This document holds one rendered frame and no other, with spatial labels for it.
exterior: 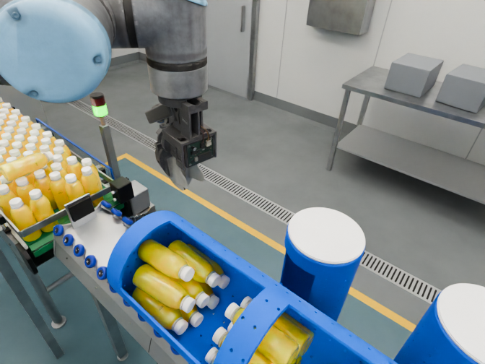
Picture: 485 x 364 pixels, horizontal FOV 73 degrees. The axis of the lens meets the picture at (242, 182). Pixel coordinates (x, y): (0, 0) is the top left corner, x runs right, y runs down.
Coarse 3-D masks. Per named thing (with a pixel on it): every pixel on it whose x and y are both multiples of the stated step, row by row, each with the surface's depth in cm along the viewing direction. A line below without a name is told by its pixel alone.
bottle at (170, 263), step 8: (152, 240) 96; (144, 248) 94; (152, 248) 93; (160, 248) 93; (168, 248) 94; (144, 256) 93; (152, 256) 92; (160, 256) 90; (168, 256) 90; (176, 256) 90; (152, 264) 92; (160, 264) 90; (168, 264) 88; (176, 264) 88; (184, 264) 89; (168, 272) 88; (176, 272) 88
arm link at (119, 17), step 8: (104, 0) 38; (112, 0) 39; (120, 0) 40; (128, 0) 40; (112, 8) 40; (120, 8) 40; (128, 8) 40; (112, 16) 38; (120, 16) 40; (128, 16) 40; (120, 24) 41; (128, 24) 41; (120, 32) 42; (128, 32) 42; (120, 40) 43; (128, 40) 43; (136, 40) 43
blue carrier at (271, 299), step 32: (160, 224) 91; (128, 256) 86; (224, 256) 84; (128, 288) 100; (224, 288) 102; (256, 288) 95; (224, 320) 97; (256, 320) 69; (320, 320) 72; (192, 352) 86; (224, 352) 68; (320, 352) 85; (352, 352) 80
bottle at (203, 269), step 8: (176, 240) 99; (176, 248) 97; (184, 248) 96; (192, 248) 98; (184, 256) 95; (192, 256) 94; (200, 256) 95; (192, 264) 93; (200, 264) 92; (208, 264) 93; (200, 272) 91; (208, 272) 92; (200, 280) 92
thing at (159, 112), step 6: (156, 108) 57; (162, 108) 55; (168, 108) 53; (150, 114) 60; (156, 114) 58; (162, 114) 56; (168, 114) 54; (150, 120) 61; (156, 120) 59; (162, 120) 61
